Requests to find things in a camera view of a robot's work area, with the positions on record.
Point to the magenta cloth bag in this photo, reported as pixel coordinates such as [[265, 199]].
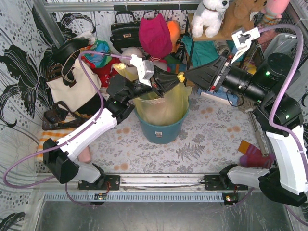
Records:
[[154, 36]]

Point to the pink doll striped clothes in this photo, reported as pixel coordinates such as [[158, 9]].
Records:
[[159, 62]]

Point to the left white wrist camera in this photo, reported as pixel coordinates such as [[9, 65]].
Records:
[[145, 69]]

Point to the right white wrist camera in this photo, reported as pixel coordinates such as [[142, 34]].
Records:
[[243, 40]]

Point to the pink soft object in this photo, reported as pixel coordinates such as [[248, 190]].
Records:
[[85, 156]]

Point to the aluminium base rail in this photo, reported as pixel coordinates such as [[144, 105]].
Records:
[[138, 182]]

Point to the grey stuffed ball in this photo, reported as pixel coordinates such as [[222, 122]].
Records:
[[221, 46]]

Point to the yellow plush duck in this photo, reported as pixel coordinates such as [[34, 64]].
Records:
[[249, 66]]

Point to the black cloth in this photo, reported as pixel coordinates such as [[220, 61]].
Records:
[[91, 107]]

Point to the black hat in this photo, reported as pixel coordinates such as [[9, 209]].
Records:
[[61, 54]]

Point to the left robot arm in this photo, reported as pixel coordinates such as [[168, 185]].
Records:
[[60, 156]]

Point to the blue lint roller mop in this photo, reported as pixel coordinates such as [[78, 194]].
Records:
[[220, 96]]

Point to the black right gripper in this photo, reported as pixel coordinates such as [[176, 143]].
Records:
[[218, 75]]

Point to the cream canvas tote bag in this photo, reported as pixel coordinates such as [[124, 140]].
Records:
[[80, 91]]

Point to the silver foil pouch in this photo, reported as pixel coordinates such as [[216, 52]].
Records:
[[282, 43]]

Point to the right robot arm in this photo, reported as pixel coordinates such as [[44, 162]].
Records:
[[286, 183]]

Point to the rainbow striped cloth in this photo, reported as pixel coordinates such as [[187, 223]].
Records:
[[174, 65]]

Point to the brown teddy bear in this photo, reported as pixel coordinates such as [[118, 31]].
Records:
[[238, 15]]

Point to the teal plastic trash bin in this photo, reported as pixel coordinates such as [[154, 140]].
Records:
[[161, 134]]

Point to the white plush dog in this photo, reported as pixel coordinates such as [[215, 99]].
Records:
[[208, 17]]

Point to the teal folded cloth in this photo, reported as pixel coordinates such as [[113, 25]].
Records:
[[203, 52]]

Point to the yellow plastic trash bag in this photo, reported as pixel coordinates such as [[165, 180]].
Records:
[[166, 110]]

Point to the brown patterned handbag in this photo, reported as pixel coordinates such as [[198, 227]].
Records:
[[61, 117]]

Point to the colourful patterned cloth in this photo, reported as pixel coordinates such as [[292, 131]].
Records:
[[95, 61]]

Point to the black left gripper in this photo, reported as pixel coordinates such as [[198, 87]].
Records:
[[155, 82]]

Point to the black leather handbag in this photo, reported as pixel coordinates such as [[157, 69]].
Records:
[[125, 35]]

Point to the pink plush toy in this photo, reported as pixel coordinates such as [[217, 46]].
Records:
[[273, 10]]

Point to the white fluffy plush lamb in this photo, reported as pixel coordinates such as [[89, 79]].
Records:
[[128, 52]]

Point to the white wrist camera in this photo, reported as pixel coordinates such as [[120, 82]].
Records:
[[145, 69], [243, 40]]

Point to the red cloth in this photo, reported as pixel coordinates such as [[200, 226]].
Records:
[[106, 72]]

